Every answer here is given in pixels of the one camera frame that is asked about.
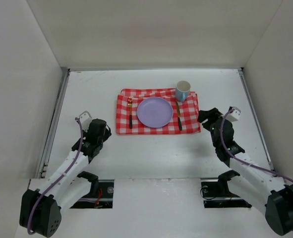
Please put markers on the red white checkered cloth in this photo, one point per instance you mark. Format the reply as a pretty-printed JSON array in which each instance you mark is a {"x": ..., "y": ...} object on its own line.
[{"x": 188, "y": 112}]

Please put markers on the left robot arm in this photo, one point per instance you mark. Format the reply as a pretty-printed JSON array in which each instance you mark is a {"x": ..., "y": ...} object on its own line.
[{"x": 42, "y": 208}]

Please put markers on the gold knife dark handle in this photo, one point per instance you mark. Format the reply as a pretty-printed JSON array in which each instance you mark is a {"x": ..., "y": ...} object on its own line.
[{"x": 178, "y": 116}]

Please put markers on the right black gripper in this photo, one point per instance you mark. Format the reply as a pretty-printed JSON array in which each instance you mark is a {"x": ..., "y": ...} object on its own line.
[{"x": 209, "y": 117}]

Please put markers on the light blue mug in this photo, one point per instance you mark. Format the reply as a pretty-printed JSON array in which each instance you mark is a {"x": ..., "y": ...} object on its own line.
[{"x": 182, "y": 90}]

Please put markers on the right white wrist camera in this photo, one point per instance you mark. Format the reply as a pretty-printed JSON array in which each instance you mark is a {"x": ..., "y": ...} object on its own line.
[{"x": 234, "y": 114}]

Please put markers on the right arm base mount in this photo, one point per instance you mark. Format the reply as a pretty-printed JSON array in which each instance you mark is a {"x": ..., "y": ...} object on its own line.
[{"x": 215, "y": 193}]

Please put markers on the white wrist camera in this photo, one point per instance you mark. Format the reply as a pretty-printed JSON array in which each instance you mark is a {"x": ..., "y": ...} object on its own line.
[
  {"x": 85, "y": 119},
  {"x": 234, "y": 114}
]

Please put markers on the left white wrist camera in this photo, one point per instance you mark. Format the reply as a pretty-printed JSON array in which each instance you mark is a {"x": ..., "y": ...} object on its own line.
[{"x": 85, "y": 119}]

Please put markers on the gold fork dark handle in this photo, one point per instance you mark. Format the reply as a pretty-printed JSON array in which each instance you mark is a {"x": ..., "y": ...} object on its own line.
[{"x": 130, "y": 112}]

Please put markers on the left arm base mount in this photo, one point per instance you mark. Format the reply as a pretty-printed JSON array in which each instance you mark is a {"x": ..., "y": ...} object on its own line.
[{"x": 100, "y": 194}]

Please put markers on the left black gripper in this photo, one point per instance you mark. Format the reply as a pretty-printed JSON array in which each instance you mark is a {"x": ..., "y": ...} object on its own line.
[{"x": 105, "y": 132}]

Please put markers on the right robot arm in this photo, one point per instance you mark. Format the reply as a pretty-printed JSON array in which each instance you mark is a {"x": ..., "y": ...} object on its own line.
[{"x": 267, "y": 191}]

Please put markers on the purple plastic plate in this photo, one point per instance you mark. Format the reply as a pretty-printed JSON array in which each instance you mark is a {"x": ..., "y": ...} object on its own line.
[{"x": 154, "y": 112}]

